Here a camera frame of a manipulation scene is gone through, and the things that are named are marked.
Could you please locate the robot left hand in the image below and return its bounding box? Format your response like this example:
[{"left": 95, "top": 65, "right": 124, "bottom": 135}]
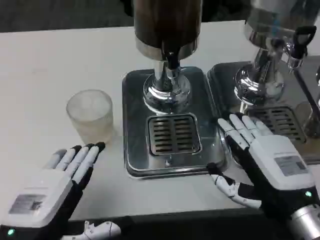
[{"left": 0, "top": 141, "right": 122, "bottom": 240}]

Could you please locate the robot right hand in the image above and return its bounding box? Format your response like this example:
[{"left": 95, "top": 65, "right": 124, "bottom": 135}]
[{"left": 207, "top": 112, "right": 320, "bottom": 221}]

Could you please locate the clear ribbed glass cup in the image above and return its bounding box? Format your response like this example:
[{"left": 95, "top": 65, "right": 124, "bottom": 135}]
[{"left": 65, "top": 89, "right": 115, "bottom": 145}]

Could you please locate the steel drip tray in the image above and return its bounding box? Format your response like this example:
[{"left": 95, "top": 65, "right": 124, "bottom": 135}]
[
  {"left": 206, "top": 61, "right": 320, "bottom": 166},
  {"left": 121, "top": 66, "right": 228, "bottom": 180}
]

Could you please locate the clear tank drink dispenser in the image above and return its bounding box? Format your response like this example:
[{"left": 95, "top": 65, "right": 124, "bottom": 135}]
[{"left": 233, "top": 0, "right": 320, "bottom": 106}]

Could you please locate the dark tank drink dispenser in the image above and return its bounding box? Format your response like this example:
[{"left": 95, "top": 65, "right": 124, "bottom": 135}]
[{"left": 132, "top": 0, "right": 203, "bottom": 111}]

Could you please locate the black loop handle tap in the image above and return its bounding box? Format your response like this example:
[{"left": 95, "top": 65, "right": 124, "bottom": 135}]
[{"left": 284, "top": 24, "right": 317, "bottom": 73}]

